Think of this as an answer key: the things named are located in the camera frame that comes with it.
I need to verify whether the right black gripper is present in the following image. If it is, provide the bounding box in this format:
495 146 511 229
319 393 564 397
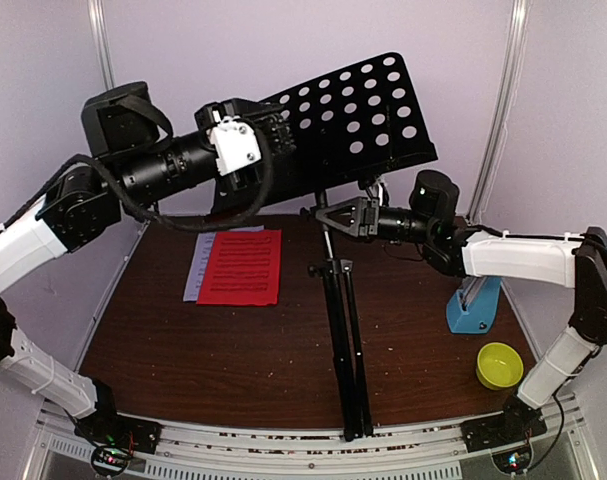
315 194 436 243

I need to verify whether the black music stand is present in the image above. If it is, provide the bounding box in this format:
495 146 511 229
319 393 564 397
259 53 437 441

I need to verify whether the red sheet music page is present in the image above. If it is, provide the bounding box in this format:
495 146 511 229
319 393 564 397
196 229 282 307

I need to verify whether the lavender sheet music page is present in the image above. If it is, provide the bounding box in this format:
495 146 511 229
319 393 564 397
183 225 264 306

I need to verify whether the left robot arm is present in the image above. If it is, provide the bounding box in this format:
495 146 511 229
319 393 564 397
0 81 294 444

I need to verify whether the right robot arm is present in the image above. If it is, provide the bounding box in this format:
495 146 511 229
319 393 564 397
313 170 607 442

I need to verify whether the blue metronome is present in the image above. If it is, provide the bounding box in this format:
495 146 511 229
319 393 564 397
446 277 502 335

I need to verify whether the yellow-green bowl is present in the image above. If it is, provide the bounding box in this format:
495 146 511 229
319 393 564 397
476 342 524 391

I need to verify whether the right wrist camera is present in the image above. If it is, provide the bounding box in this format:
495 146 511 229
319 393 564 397
364 176 386 204

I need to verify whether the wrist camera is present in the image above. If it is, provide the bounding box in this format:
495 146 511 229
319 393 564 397
208 116 262 176
364 176 386 204

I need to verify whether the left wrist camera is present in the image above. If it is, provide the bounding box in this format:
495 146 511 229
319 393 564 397
208 116 262 176

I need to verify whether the left aluminium frame post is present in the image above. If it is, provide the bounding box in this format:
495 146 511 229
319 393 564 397
86 0 116 90

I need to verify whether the aluminium frame post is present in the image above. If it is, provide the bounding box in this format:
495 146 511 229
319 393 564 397
467 0 531 223
86 0 116 90

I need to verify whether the right aluminium frame post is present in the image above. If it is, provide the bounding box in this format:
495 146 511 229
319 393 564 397
467 0 531 223

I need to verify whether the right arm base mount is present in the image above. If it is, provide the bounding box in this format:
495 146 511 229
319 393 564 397
460 413 547 475

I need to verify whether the front aluminium rail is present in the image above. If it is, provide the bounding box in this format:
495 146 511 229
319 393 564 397
19 394 603 479

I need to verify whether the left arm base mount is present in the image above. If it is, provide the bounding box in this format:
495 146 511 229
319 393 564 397
69 415 162 479

